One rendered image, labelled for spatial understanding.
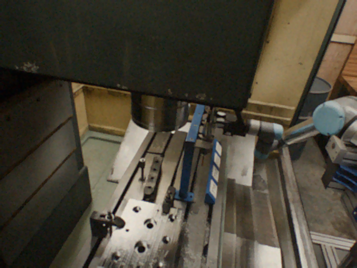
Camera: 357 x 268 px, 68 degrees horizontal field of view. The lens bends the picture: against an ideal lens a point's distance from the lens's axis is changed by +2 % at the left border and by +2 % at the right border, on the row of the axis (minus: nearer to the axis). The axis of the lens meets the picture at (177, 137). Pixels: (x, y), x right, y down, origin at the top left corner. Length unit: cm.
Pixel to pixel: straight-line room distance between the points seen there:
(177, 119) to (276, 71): 114
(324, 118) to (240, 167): 80
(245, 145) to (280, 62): 57
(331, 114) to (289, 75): 72
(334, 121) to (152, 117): 66
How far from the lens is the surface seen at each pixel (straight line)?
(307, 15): 166
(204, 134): 105
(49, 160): 110
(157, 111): 62
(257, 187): 176
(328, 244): 228
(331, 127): 106
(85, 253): 109
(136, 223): 103
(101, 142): 211
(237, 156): 177
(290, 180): 168
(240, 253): 130
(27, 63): 67
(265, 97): 177
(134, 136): 183
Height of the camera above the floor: 181
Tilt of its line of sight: 34 degrees down
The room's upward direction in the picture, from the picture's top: 6 degrees clockwise
